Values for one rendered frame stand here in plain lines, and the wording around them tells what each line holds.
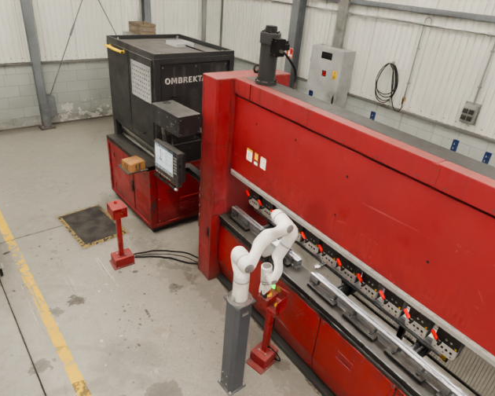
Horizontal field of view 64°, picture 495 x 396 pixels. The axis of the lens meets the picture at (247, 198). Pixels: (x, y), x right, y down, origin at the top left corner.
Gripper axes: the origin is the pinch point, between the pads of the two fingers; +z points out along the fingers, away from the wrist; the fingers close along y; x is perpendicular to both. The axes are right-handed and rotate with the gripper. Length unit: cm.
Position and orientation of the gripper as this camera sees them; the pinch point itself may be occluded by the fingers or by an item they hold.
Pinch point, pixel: (265, 295)
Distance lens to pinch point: 321.3
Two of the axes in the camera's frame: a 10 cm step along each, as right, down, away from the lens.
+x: 7.4, 3.8, -5.5
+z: -0.2, 8.4, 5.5
